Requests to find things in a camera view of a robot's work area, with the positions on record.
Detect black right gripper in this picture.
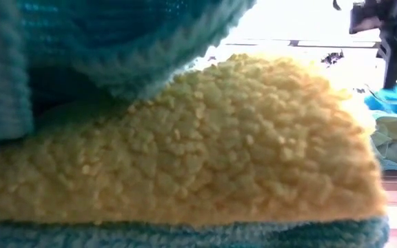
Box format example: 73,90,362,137
349,0,397,90

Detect yellow microfiber towel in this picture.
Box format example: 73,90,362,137
0,53,387,227

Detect teal microfiber towel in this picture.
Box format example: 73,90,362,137
0,0,257,149
0,215,391,248

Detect black overhead camera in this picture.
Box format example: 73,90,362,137
320,50,344,66

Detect black overhead frame bar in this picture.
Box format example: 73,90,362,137
224,39,382,48

